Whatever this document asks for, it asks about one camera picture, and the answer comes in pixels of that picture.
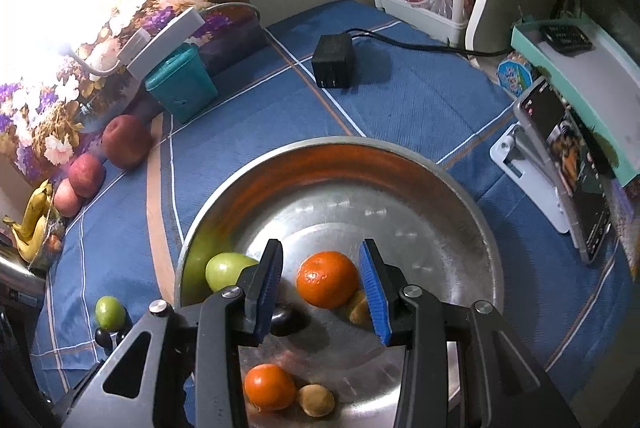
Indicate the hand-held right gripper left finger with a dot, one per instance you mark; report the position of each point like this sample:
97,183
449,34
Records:
267,293

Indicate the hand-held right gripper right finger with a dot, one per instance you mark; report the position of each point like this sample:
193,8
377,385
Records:
375,298

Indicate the brown kiwi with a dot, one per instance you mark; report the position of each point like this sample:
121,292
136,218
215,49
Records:
316,400
357,308

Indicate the dark plum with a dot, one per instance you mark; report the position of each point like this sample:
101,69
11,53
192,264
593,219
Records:
281,319
102,337

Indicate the orange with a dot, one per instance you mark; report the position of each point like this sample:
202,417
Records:
325,280
269,387

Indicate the stainless steel bowl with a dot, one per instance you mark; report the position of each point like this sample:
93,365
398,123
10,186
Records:
400,218

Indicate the blue plaid tablecloth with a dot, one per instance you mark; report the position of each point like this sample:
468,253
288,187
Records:
425,108

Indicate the white phone stand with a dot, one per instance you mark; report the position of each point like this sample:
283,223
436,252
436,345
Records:
530,173

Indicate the red apple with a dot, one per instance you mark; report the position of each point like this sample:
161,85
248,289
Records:
66,198
86,175
127,140

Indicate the teal plastic box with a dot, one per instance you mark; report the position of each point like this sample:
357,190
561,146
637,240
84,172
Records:
182,88

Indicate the clear plastic fruit tray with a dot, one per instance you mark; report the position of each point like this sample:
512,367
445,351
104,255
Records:
50,248

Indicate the smartphone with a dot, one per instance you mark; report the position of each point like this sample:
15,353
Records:
565,158

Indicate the black power adapter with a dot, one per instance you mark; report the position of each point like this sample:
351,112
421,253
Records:
334,60

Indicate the yellow banana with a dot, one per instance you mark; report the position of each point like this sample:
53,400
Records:
27,243
37,203

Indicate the round colourful tin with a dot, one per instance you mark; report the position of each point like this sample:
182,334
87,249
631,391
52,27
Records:
514,78

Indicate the white power strip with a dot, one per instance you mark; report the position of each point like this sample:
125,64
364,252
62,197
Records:
165,39

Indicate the teal shelf board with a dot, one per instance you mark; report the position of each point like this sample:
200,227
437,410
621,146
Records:
575,73

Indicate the small black device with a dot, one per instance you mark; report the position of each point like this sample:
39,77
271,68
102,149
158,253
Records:
567,39

